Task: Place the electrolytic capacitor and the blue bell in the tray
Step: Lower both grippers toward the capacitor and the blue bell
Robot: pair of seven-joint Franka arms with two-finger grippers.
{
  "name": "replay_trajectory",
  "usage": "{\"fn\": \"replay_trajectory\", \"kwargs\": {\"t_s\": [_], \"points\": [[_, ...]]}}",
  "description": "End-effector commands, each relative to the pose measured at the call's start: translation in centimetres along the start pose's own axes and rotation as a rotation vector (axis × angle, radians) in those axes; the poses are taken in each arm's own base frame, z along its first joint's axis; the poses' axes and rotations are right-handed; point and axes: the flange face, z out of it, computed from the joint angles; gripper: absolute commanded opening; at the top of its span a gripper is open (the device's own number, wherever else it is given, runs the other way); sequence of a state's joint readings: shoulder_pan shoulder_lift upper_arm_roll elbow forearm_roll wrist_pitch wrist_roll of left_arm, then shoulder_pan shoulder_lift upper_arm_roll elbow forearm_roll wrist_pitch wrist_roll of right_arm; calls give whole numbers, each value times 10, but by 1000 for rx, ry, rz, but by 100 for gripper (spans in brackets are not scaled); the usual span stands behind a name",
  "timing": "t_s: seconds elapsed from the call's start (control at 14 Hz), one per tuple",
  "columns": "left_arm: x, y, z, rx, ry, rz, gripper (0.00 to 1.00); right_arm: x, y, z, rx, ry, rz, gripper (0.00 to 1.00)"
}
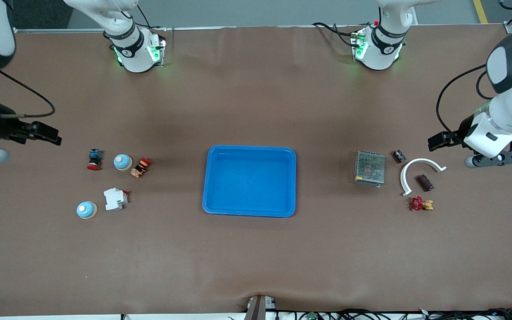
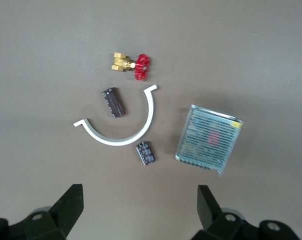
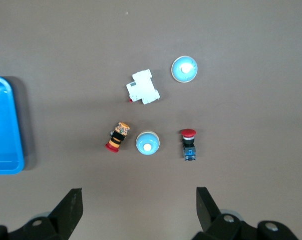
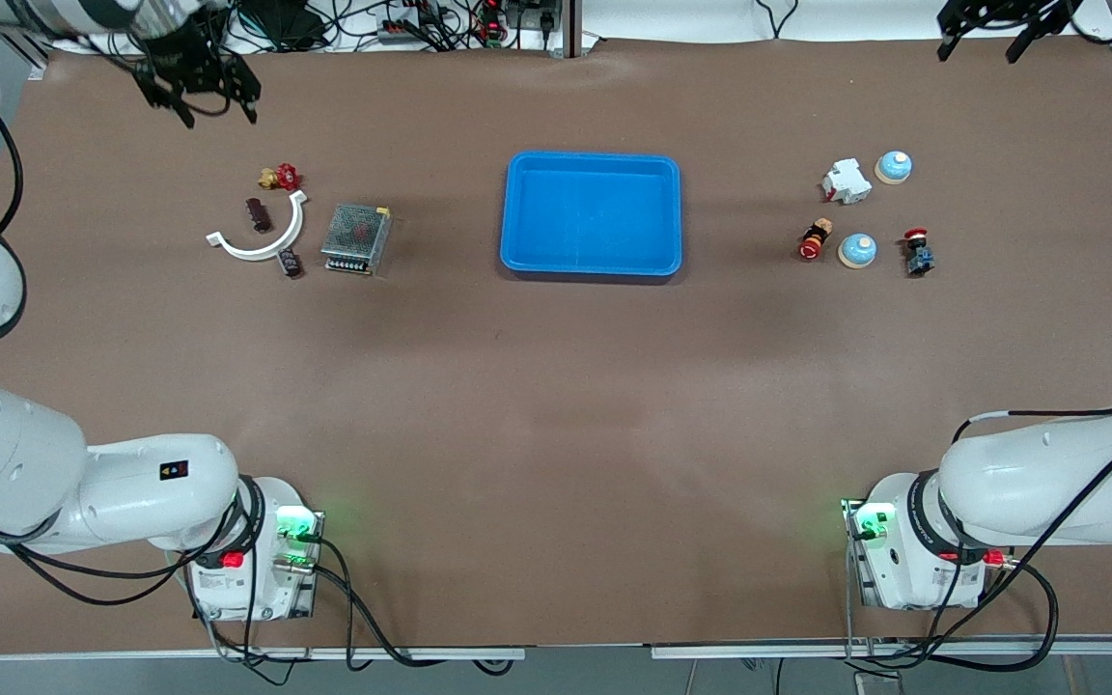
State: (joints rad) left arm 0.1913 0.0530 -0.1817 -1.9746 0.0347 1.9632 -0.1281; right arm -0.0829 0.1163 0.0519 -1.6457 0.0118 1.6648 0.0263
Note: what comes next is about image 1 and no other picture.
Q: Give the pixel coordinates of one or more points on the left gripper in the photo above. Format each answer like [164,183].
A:
[458,133]

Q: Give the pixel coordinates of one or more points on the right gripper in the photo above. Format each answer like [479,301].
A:
[3,128]

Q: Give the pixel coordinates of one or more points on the dark brown rectangular block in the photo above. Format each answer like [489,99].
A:
[424,182]

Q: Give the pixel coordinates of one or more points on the small dark connector block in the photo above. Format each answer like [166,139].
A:
[399,155]

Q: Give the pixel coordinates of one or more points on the blue bell with beige base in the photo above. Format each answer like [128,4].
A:
[122,162]
[86,210]

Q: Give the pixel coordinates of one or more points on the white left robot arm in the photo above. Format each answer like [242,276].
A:
[511,66]

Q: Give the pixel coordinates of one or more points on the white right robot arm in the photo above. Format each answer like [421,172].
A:
[131,49]

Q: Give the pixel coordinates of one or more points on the blue plastic tray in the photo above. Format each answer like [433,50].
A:
[249,182]

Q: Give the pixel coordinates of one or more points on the white curved plastic clip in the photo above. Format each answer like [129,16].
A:
[420,161]

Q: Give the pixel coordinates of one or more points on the red push button blue body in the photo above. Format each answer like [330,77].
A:
[94,159]

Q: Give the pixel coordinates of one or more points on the metal mesh power supply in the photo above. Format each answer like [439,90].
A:
[370,168]

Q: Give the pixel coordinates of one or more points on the white circuit breaker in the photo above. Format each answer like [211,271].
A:
[114,199]

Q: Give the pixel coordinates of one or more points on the green terminal block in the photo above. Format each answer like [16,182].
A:
[311,316]

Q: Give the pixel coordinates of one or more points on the brown table cover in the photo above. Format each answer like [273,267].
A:
[256,258]

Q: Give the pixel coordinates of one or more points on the orange red emergency switch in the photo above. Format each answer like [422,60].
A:
[141,167]

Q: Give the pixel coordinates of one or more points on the grey camera stand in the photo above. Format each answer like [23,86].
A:
[260,306]

